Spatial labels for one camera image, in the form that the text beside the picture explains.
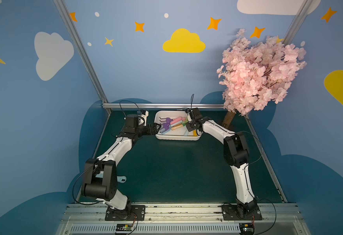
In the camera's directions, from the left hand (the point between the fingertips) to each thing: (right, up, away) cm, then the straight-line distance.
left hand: (154, 123), depth 89 cm
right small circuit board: (+49, -54, -16) cm, 74 cm away
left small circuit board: (-13, -52, -17) cm, 56 cm away
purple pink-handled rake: (+6, -2, +22) cm, 23 cm away
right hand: (+26, +1, +16) cm, 30 cm away
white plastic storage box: (+15, -8, +18) cm, 24 cm away
